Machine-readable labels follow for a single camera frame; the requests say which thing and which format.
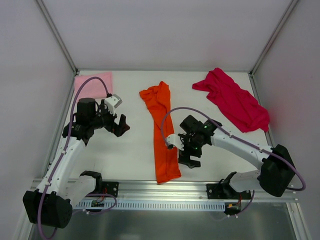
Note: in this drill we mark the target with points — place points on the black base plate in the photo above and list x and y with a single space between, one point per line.
110 187
222 191

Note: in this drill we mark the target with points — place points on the white slotted cable duct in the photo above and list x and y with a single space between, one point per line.
153 205

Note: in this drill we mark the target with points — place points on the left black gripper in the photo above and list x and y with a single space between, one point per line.
115 124

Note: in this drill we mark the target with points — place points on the right aluminium frame post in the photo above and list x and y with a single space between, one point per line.
277 30

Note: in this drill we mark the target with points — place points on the aluminium frame post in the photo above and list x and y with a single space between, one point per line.
56 34
277 30

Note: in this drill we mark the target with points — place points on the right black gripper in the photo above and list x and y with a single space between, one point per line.
186 153

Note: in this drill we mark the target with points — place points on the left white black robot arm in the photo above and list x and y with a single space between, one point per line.
52 202

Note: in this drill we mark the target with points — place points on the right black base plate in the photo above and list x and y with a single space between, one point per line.
222 191

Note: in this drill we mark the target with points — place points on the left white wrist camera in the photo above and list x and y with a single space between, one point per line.
112 102

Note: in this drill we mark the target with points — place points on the folded pink t shirt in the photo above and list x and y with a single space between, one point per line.
94 89

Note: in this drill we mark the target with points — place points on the orange t shirt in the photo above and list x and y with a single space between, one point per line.
158 102

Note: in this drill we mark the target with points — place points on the front aluminium rail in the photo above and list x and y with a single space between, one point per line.
186 191

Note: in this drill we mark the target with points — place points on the left aluminium frame post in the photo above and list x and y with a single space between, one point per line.
56 34

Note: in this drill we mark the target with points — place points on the magenta t shirt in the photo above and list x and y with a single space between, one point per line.
239 106

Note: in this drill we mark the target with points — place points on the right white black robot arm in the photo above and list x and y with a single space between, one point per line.
274 166

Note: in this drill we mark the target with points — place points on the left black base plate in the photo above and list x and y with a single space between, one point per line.
110 187

